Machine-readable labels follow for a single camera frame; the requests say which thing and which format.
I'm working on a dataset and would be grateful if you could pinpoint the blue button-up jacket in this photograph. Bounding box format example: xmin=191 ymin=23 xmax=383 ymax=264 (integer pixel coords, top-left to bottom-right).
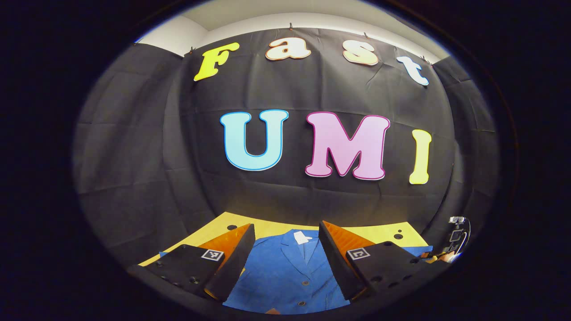
xmin=158 ymin=229 xmax=433 ymax=315

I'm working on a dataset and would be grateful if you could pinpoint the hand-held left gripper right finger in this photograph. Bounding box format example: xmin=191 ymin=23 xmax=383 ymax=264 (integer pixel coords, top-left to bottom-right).
xmin=318 ymin=220 xmax=447 ymax=303

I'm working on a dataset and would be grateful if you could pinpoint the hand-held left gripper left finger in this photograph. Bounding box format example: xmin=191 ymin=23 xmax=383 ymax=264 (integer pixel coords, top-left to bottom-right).
xmin=127 ymin=223 xmax=256 ymax=303

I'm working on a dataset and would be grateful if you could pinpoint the black backdrop cloth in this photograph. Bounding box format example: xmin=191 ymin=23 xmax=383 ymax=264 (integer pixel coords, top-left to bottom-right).
xmin=72 ymin=28 xmax=500 ymax=268

